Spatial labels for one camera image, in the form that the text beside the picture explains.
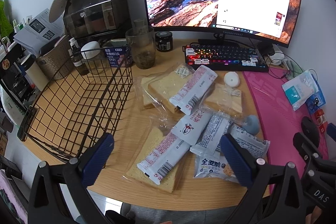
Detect white lidded cream jar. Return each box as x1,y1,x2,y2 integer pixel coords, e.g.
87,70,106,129
81,41,101,60

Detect RGB mechanical keyboard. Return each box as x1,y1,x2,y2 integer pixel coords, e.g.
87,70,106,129
182,43,269,73

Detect woven storage basket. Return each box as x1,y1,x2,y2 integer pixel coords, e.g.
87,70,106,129
36,35,74,80

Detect white round puck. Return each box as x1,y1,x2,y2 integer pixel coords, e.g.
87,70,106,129
224,72,240,88

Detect white teal mask pack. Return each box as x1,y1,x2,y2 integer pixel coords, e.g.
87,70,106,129
282,70,319,111

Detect bagged bread slices back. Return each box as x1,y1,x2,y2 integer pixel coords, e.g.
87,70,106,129
134,63,195,114

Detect white sachet yanwobazhenfen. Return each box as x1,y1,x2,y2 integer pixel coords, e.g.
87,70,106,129
171,109,212,145

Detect glass jar with residue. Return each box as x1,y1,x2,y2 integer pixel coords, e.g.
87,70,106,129
125,19,156,69

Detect bagged bread slice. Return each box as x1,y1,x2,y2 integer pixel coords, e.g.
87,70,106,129
203,83,243,117
124,116,190,193

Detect white red sachet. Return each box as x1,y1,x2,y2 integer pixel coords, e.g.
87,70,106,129
169,65,218,115
137,132,191,185

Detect blue luncheon meat tin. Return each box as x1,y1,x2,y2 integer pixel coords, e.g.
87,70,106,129
102,39,133,68

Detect pink desk mat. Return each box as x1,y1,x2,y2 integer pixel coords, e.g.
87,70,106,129
241,66,329,193

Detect black wire basket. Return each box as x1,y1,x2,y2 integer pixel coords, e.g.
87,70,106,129
17,48,133,162

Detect blue plastic packet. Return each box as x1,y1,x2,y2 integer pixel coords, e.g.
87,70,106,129
305,76,326,114

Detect black shelf rack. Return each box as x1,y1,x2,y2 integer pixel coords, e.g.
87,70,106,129
1,43,34,113

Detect whole wheat cracker packet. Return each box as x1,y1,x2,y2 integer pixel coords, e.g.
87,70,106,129
193,155,238,183

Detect blue grey silicone object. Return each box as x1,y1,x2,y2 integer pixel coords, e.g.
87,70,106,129
242,115,260,136

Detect small red packet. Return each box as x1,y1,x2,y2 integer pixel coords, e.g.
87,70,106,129
314,109,328,134

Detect printed paper sheets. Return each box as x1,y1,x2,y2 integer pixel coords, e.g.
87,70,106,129
14,9,64,57

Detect bagged bread slice front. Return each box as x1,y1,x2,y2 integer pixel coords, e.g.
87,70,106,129
124,116,190,193

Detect smoked acrylic storage box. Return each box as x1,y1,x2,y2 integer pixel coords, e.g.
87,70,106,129
63,0,131,39

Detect grey cracker packet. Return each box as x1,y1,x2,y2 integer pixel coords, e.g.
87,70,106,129
229,124,270,158
190,114,232,157

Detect small black jar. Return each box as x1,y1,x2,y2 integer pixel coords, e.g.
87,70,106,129
155,31,173,52

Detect white cylinder cup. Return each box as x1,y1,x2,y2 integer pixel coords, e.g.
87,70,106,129
21,54,49,92

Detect dark pump bottle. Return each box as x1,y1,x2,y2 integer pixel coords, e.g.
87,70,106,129
69,38,89,76

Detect green plush toy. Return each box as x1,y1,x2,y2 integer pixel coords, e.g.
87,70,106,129
0,0,14,38

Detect round white fan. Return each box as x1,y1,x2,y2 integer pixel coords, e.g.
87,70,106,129
49,0,68,23

